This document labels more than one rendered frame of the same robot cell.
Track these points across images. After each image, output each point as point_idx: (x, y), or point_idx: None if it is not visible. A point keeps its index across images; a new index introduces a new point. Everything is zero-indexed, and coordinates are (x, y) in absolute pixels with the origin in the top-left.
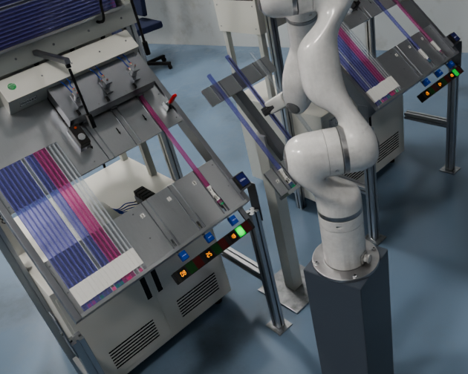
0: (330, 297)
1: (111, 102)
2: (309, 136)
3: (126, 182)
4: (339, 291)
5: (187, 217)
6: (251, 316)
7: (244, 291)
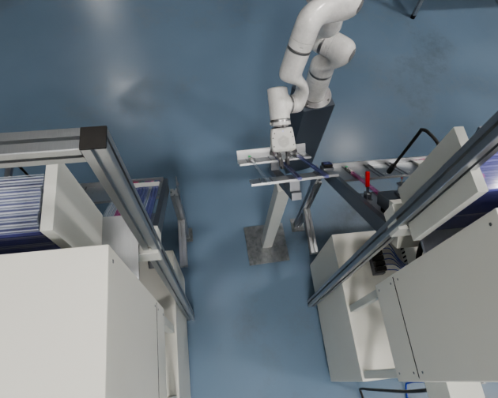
0: None
1: None
2: (343, 38)
3: (379, 319)
4: None
5: (374, 168)
6: (307, 244)
7: (297, 268)
